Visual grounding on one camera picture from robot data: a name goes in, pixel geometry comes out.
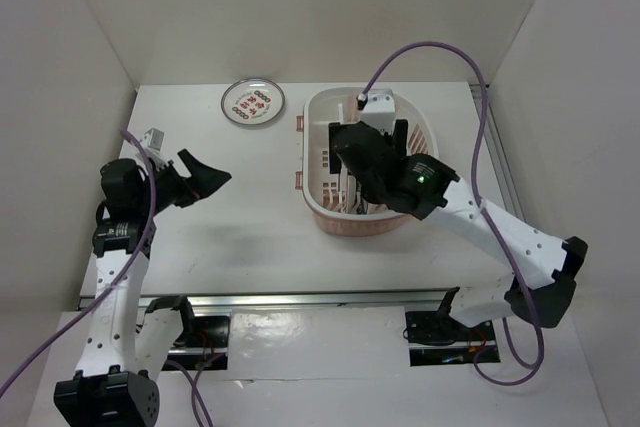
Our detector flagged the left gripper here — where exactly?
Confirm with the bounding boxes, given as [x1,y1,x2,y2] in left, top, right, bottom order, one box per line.
[137,148,230,215]

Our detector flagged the orange sunburst plate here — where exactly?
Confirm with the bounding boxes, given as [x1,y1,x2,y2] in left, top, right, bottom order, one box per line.
[339,165,351,214]

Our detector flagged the green rim plate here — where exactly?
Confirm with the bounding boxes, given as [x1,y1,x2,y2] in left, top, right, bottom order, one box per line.
[349,176,369,215]

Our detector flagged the red character plate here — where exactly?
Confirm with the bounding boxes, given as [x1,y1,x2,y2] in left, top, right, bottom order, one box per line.
[220,78,286,127]

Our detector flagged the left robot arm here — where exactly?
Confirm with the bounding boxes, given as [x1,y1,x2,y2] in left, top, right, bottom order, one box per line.
[53,150,231,426]

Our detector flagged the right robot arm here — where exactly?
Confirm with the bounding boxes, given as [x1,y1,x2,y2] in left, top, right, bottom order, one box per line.
[329,122,588,339]

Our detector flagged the white pink dish rack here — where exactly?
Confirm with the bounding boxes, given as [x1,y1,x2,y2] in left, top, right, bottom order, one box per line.
[296,87,408,237]

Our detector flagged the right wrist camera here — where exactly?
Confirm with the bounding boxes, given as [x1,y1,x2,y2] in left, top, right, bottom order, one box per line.
[356,89,396,134]

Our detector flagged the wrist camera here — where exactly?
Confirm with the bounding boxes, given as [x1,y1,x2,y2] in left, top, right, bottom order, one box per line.
[140,128,166,170]
[356,89,396,134]

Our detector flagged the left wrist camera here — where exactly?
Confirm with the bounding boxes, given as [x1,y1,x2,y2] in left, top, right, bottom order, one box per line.
[140,128,166,170]

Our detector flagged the aluminium side rail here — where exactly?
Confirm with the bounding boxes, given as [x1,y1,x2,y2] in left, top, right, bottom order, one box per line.
[478,103,523,219]

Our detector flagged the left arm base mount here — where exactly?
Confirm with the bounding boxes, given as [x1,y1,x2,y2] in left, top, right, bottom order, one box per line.
[168,315,231,371]

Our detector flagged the aluminium front rail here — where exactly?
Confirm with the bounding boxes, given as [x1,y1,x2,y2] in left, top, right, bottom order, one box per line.
[77,284,511,313]

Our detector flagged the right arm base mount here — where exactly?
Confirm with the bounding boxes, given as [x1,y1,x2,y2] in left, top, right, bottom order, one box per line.
[402,311,500,367]

